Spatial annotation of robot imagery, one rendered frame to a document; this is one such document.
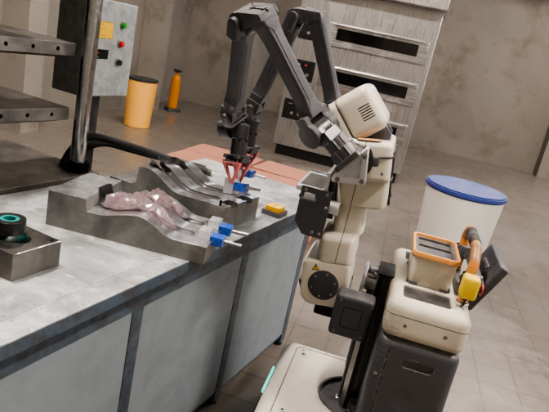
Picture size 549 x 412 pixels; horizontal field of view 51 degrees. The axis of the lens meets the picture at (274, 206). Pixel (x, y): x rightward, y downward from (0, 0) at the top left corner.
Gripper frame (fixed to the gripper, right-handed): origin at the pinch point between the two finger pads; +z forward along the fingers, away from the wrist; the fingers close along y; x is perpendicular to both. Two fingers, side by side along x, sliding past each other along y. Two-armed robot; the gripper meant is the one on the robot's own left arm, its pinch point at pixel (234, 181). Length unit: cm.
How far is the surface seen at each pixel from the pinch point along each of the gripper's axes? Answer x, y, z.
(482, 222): 63, -248, 19
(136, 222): -9.1, 40.2, 13.9
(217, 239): 11.0, 27.0, 16.6
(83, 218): -25, 45, 15
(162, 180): -25.4, 7.1, 3.1
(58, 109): -77, 7, -18
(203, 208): -8.0, 6.1, 10.5
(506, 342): 91, -200, 85
